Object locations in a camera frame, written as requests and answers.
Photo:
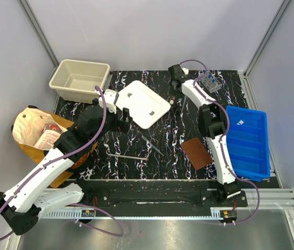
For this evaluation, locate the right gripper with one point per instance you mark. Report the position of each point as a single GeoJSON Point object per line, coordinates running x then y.
{"type": "Point", "coordinates": [171, 81]}

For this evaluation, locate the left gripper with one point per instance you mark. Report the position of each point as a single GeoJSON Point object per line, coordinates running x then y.
{"type": "Point", "coordinates": [123, 126]}

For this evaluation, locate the orange capped vial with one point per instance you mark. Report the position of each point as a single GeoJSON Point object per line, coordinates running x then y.
{"type": "Point", "coordinates": [172, 99]}

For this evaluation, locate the thermometer with red tip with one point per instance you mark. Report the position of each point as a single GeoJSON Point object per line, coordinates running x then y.
{"type": "Point", "coordinates": [128, 157]}

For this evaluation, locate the white capped tube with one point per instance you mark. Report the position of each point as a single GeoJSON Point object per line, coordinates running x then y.
{"type": "Point", "coordinates": [240, 122]}

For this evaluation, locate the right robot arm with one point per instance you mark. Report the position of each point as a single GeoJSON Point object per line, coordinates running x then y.
{"type": "Point", "coordinates": [213, 124]}

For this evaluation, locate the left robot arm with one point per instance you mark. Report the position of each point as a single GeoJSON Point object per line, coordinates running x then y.
{"type": "Point", "coordinates": [23, 205]}

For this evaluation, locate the clear glass rod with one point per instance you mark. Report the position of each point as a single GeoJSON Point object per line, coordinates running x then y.
{"type": "Point", "coordinates": [183, 104]}

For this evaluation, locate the white plastic lid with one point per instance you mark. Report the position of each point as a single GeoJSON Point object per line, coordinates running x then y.
{"type": "Point", "coordinates": [145, 106]}

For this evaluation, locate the clear test tube rack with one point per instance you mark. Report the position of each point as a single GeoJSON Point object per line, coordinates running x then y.
{"type": "Point", "coordinates": [207, 83]}

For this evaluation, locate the beige plastic bin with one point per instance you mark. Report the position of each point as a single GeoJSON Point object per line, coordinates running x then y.
{"type": "Point", "coordinates": [75, 80]}

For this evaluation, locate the cloth bag with items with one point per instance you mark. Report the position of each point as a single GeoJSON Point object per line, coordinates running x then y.
{"type": "Point", "coordinates": [42, 135]}

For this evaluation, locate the blue compartment tray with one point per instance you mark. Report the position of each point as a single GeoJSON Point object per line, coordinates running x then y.
{"type": "Point", "coordinates": [248, 144]}

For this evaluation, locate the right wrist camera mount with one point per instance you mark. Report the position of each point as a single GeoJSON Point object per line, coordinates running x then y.
{"type": "Point", "coordinates": [185, 70]}

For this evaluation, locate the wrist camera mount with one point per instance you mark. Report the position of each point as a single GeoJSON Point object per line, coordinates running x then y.
{"type": "Point", "coordinates": [185, 70]}
{"type": "Point", "coordinates": [110, 97]}

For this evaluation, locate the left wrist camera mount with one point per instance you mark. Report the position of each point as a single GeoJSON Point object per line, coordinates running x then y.
{"type": "Point", "coordinates": [110, 97]}

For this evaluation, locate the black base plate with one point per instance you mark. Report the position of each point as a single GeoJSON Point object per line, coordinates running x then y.
{"type": "Point", "coordinates": [205, 193]}

